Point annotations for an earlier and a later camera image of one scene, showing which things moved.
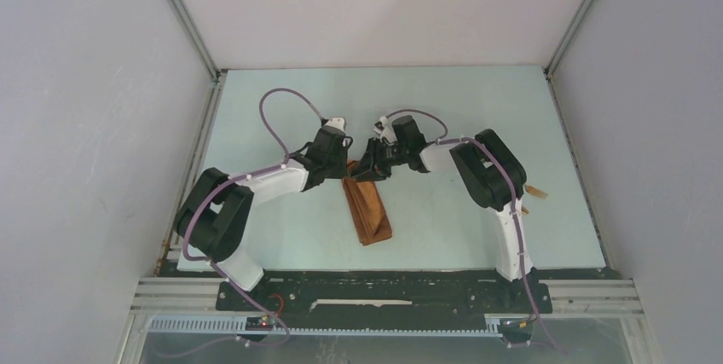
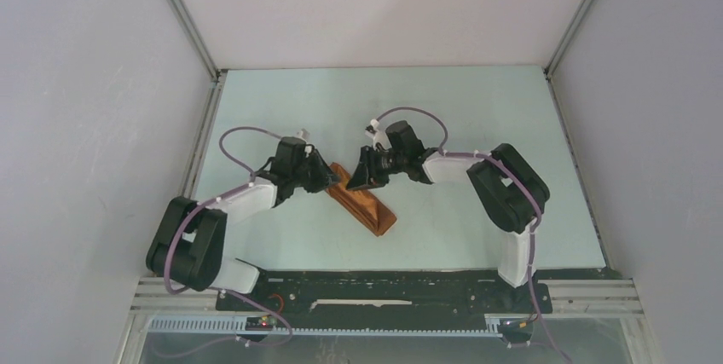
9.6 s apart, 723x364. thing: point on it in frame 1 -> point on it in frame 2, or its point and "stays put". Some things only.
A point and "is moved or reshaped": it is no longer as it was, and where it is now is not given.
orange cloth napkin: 366,206 is moved or reshaped
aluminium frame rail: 592,297 stays put
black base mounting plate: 385,292 stays put
